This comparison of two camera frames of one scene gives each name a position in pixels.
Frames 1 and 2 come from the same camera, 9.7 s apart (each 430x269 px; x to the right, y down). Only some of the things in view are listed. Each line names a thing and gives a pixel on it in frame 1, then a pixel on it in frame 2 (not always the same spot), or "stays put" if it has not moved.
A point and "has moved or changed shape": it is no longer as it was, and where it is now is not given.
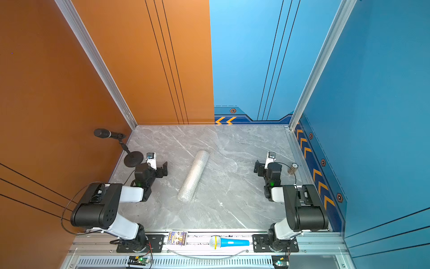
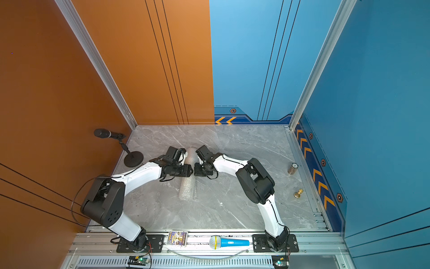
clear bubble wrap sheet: [186, 193] has moved or changed shape
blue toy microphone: [215, 242] stays put
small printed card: [177, 238] stays put
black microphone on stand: [133, 159] stays put
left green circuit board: [138, 260] stays put
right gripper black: [262, 169] to [197, 171]
